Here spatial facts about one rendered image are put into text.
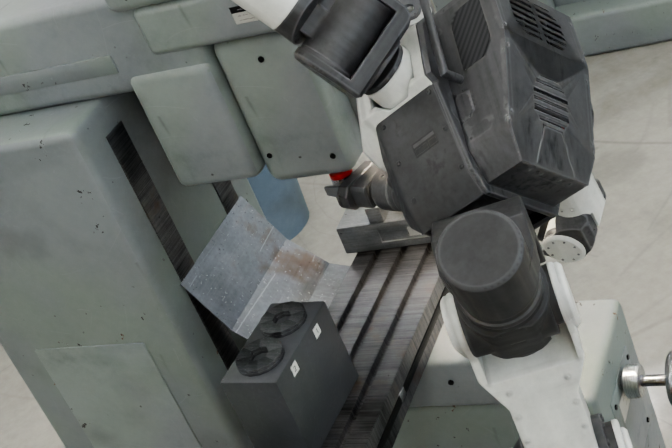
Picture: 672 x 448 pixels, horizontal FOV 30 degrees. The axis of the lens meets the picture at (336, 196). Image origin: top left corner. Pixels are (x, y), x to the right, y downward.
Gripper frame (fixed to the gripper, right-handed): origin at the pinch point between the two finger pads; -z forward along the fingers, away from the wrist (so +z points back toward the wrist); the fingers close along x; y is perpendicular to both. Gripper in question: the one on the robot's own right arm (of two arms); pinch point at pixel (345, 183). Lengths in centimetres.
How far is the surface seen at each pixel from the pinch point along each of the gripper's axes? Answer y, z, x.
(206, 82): -32.9, -6.9, 15.0
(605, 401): 51, 42, -3
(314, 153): -13.5, 5.7, 8.7
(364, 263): 25.3, -10.5, -4.6
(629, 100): 123, -87, -221
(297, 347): 7.1, 16.1, 38.4
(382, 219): 17.6, -6.5, -10.8
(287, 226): 115, -181, -114
